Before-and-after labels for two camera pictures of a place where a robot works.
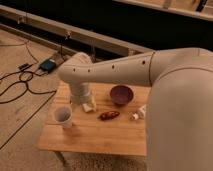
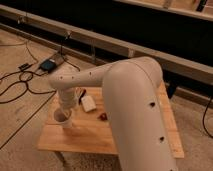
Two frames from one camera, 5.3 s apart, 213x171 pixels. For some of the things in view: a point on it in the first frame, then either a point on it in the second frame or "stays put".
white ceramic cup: (63, 115) stays put
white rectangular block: (87, 107) stays put
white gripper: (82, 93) → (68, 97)
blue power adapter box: (48, 65) stays put
